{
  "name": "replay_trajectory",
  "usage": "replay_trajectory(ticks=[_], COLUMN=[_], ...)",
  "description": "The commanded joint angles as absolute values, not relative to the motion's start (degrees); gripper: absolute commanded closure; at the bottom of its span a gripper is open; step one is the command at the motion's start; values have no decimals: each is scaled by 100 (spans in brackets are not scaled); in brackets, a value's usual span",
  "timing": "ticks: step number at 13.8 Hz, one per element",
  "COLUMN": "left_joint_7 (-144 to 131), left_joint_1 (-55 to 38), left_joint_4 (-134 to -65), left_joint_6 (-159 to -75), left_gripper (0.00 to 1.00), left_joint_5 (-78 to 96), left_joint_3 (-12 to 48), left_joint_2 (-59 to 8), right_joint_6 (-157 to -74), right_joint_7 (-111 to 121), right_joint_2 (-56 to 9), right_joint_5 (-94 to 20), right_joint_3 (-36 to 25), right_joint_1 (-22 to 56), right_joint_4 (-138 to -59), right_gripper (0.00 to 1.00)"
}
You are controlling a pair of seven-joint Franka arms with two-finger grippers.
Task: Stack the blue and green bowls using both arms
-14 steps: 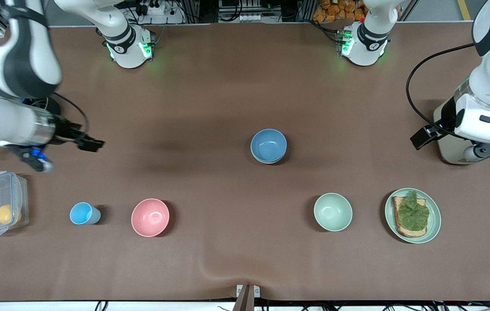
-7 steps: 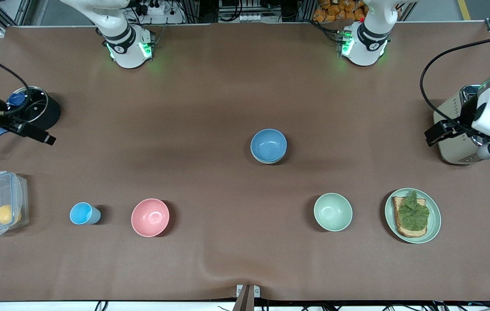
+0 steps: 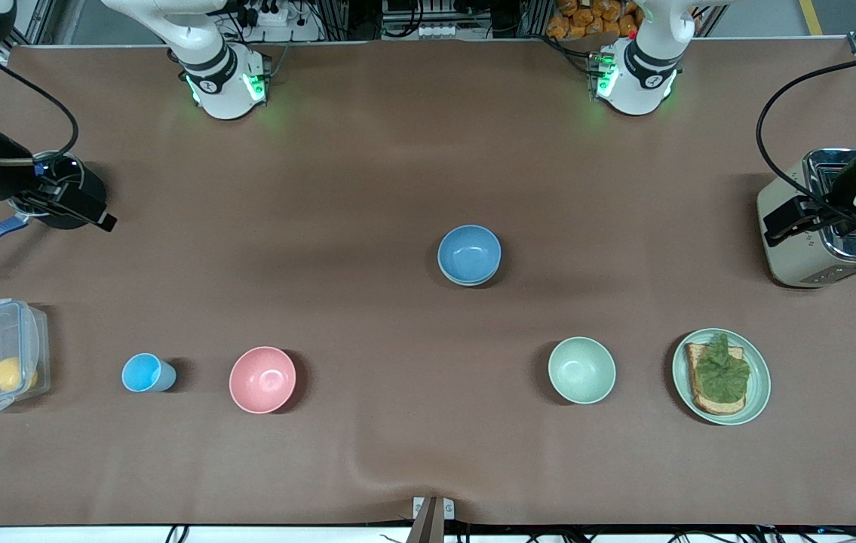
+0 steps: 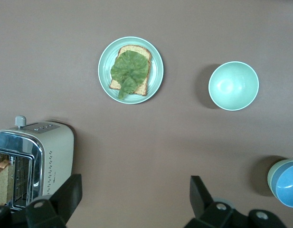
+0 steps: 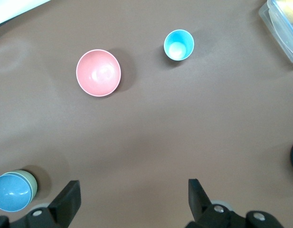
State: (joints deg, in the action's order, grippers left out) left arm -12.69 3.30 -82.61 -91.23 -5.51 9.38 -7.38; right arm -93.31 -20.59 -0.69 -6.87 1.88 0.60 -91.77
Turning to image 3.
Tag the toast slice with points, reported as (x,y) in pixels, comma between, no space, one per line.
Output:
(718,407)

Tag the cream and steel toaster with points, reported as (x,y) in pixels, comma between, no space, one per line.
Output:
(790,260)

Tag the green lettuce leaf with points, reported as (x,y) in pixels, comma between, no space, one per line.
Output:
(722,373)

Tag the pink bowl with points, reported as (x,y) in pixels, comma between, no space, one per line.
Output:
(262,379)

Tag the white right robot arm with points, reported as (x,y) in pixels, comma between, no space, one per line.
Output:
(209,68)

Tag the white power strip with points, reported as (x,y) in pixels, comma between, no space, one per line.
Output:
(437,32)

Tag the bag of orange fruits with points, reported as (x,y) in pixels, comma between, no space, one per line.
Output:
(586,19)

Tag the yellow lemon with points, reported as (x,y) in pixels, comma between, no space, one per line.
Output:
(9,373)

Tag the green plate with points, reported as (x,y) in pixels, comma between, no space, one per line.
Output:
(759,381)

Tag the glass lid with blue knob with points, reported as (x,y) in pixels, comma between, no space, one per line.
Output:
(65,170)

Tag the pale green bowl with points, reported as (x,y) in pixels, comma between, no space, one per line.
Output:
(473,283)
(581,369)

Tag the blue bowl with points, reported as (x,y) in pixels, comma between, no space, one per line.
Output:
(469,253)

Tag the light blue cup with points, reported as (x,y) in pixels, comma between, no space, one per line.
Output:
(141,372)

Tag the brown table cloth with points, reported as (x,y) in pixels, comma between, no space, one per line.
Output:
(473,151)

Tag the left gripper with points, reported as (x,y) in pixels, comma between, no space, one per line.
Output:
(845,185)

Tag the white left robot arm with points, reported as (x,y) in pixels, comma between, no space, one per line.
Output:
(639,75)

